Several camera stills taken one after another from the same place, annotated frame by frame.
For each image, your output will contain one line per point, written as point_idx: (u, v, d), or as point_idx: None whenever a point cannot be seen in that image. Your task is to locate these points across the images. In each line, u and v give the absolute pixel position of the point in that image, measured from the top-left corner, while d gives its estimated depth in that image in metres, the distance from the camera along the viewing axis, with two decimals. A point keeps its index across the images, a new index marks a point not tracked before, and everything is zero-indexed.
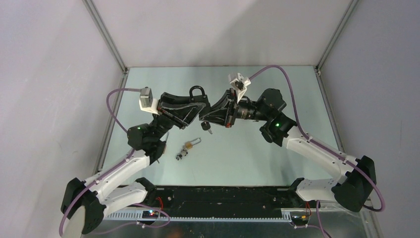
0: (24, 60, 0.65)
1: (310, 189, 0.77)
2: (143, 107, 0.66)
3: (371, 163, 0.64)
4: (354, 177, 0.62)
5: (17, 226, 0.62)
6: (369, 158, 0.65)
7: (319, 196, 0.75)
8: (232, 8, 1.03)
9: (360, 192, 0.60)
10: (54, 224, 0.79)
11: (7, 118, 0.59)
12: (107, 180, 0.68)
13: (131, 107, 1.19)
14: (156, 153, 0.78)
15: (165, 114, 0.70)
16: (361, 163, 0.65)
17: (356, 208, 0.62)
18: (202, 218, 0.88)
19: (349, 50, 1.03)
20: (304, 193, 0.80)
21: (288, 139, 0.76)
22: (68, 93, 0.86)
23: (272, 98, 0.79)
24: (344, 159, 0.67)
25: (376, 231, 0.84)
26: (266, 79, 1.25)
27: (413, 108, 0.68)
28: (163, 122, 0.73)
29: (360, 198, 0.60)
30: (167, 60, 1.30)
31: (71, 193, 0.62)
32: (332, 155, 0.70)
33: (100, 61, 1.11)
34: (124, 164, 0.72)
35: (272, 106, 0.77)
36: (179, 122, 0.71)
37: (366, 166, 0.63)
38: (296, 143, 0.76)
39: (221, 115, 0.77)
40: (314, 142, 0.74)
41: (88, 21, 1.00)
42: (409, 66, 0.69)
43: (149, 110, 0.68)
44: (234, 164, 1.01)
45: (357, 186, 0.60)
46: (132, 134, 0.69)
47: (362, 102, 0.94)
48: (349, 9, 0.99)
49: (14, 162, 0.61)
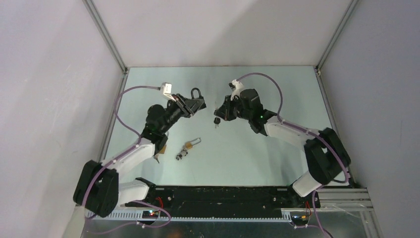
0: (24, 61, 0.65)
1: (303, 181, 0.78)
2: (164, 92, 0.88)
3: (334, 134, 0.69)
4: (314, 144, 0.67)
5: (16, 226, 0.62)
6: (331, 129, 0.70)
7: (314, 185, 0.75)
8: (232, 8, 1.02)
9: (321, 158, 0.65)
10: (55, 224, 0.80)
11: (7, 118, 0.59)
12: (123, 160, 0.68)
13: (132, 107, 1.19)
14: (160, 145, 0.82)
15: (179, 100, 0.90)
16: (324, 134, 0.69)
17: (326, 178, 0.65)
18: (202, 218, 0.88)
19: (348, 50, 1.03)
20: (300, 188, 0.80)
21: (268, 126, 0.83)
22: (68, 93, 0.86)
23: (246, 94, 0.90)
24: (307, 131, 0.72)
25: (376, 231, 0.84)
26: (260, 82, 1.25)
27: (412, 108, 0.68)
28: (174, 110, 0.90)
29: (323, 162, 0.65)
30: (167, 60, 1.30)
31: (87, 174, 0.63)
32: (298, 130, 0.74)
33: (100, 61, 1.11)
34: (134, 148, 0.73)
35: (245, 98, 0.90)
36: (186, 111, 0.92)
37: (329, 136, 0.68)
38: (272, 126, 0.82)
39: (223, 110, 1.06)
40: (287, 123, 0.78)
41: (88, 20, 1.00)
42: (410, 66, 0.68)
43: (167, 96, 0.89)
44: (234, 164, 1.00)
45: (314, 149, 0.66)
46: (154, 109, 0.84)
47: (361, 101, 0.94)
48: (349, 9, 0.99)
49: (13, 162, 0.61)
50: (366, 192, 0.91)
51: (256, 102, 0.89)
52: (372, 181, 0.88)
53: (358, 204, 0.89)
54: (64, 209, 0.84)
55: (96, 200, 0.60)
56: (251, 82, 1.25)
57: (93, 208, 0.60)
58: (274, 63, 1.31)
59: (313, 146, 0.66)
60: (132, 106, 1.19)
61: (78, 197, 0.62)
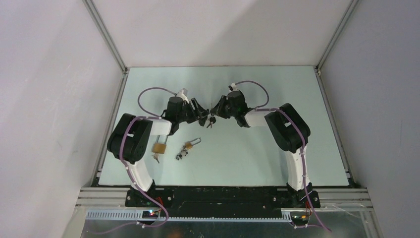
0: (24, 62, 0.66)
1: (292, 171, 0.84)
2: (182, 94, 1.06)
3: (291, 108, 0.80)
4: (274, 116, 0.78)
5: (17, 226, 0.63)
6: (289, 104, 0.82)
7: (300, 170, 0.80)
8: (232, 8, 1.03)
9: (283, 129, 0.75)
10: (56, 223, 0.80)
11: (6, 119, 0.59)
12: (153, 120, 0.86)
13: (154, 108, 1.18)
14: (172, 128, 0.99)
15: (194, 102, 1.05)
16: (284, 108, 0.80)
17: (288, 144, 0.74)
18: (202, 218, 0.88)
19: (348, 50, 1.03)
20: (293, 181, 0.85)
21: (246, 118, 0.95)
22: (68, 93, 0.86)
23: (232, 93, 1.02)
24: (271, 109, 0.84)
25: (376, 231, 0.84)
26: (251, 90, 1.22)
27: (412, 109, 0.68)
28: (187, 108, 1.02)
29: (281, 129, 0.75)
30: (167, 60, 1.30)
31: (124, 124, 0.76)
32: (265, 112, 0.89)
33: (100, 61, 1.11)
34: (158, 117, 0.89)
35: (231, 97, 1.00)
36: (195, 114, 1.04)
37: (287, 109, 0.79)
38: (250, 116, 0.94)
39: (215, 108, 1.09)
40: (260, 109, 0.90)
41: (88, 21, 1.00)
42: (410, 65, 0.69)
43: (183, 97, 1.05)
44: (234, 164, 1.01)
45: (273, 119, 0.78)
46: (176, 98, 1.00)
47: (360, 101, 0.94)
48: (349, 10, 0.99)
49: (12, 162, 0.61)
50: (366, 192, 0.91)
51: (240, 100, 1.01)
52: (371, 180, 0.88)
53: (358, 204, 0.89)
54: (64, 209, 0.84)
55: (132, 141, 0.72)
56: (249, 85, 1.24)
57: (127, 150, 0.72)
58: (274, 63, 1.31)
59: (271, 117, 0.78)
60: (144, 105, 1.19)
61: (112, 142, 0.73)
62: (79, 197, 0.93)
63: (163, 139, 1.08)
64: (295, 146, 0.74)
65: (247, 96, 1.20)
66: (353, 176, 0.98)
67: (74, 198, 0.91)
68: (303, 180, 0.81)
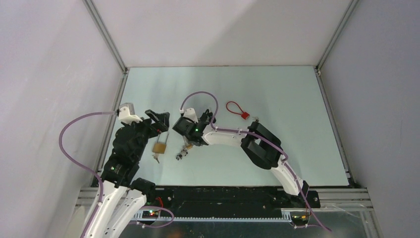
0: (24, 61, 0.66)
1: (284, 181, 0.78)
2: (130, 114, 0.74)
3: (259, 125, 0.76)
4: (248, 139, 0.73)
5: (17, 227, 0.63)
6: (255, 122, 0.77)
7: (290, 176, 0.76)
8: (232, 8, 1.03)
9: (260, 150, 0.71)
10: (56, 224, 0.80)
11: (6, 117, 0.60)
12: (91, 233, 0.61)
13: (151, 106, 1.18)
14: (128, 176, 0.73)
15: (152, 115, 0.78)
16: (251, 129, 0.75)
17: (271, 163, 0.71)
18: (202, 218, 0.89)
19: (348, 49, 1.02)
20: (288, 187, 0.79)
21: (205, 138, 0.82)
22: (68, 92, 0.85)
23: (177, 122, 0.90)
24: (239, 131, 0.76)
25: (376, 231, 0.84)
26: (248, 87, 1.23)
27: (412, 108, 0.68)
28: (143, 130, 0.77)
29: (260, 151, 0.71)
30: (167, 60, 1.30)
31: None
32: (231, 132, 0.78)
33: (100, 61, 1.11)
34: (98, 208, 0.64)
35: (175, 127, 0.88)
36: (154, 131, 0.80)
37: (255, 129, 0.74)
38: (209, 136, 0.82)
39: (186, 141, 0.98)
40: (221, 129, 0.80)
41: (88, 20, 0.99)
42: (410, 65, 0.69)
43: (132, 116, 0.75)
44: (234, 165, 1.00)
45: (250, 146, 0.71)
46: (124, 131, 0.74)
47: (361, 101, 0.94)
48: (349, 9, 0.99)
49: (13, 160, 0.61)
50: (366, 192, 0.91)
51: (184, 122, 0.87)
52: (372, 181, 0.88)
53: (358, 204, 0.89)
54: (64, 210, 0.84)
55: None
56: (248, 85, 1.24)
57: None
58: (274, 63, 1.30)
59: (248, 143, 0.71)
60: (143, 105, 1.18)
61: None
62: (79, 197, 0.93)
63: (164, 139, 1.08)
64: (276, 160, 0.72)
65: (248, 96, 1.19)
66: (353, 176, 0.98)
67: (74, 198, 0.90)
68: (297, 183, 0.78)
